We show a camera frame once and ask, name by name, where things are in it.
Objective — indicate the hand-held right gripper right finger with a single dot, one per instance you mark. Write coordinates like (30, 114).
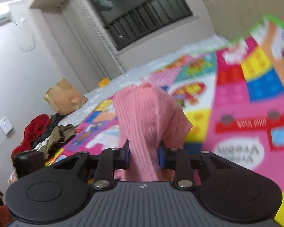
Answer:
(162, 158)

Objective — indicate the colourful cartoon play mat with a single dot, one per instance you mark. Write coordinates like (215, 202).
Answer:
(239, 104)

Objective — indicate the white curtain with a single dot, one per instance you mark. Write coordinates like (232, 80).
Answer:
(90, 42)

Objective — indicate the white wall switch plate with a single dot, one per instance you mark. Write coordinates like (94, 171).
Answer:
(6, 125)

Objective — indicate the red cloth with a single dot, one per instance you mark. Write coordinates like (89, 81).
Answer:
(34, 130)

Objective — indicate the pink knit sweater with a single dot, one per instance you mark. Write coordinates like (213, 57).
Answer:
(146, 118)

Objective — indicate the rust brown cloth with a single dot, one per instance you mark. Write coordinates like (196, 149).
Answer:
(0, 216)

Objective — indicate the brown cardboard box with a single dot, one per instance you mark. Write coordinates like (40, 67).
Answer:
(64, 97)

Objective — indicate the small orange box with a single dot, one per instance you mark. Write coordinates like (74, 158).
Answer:
(103, 82)

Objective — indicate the dark cloth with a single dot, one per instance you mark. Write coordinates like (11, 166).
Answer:
(52, 123)

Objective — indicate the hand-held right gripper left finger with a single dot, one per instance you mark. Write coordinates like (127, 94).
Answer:
(126, 156)

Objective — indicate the window with dark bars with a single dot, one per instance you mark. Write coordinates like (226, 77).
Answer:
(144, 14)

